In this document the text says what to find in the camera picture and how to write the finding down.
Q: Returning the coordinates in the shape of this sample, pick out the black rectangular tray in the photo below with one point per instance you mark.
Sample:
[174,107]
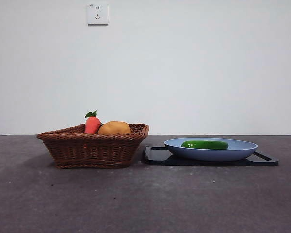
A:
[157,160]

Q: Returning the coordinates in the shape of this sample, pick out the yellow-brown potato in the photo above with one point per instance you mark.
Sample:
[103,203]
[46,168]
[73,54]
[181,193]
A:
[114,128]

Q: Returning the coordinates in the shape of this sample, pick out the blue round plate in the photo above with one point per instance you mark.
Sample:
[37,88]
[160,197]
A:
[208,154]

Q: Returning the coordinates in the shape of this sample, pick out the white wall socket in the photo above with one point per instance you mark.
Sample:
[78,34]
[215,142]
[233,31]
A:
[97,14]

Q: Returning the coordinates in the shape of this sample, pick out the brown wicker basket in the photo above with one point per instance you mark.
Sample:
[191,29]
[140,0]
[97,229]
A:
[87,150]

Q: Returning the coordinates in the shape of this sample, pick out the green pepper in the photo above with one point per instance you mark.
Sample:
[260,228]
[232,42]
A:
[206,144]

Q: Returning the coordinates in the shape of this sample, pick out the orange toy carrot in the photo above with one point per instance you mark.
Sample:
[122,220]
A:
[91,125]

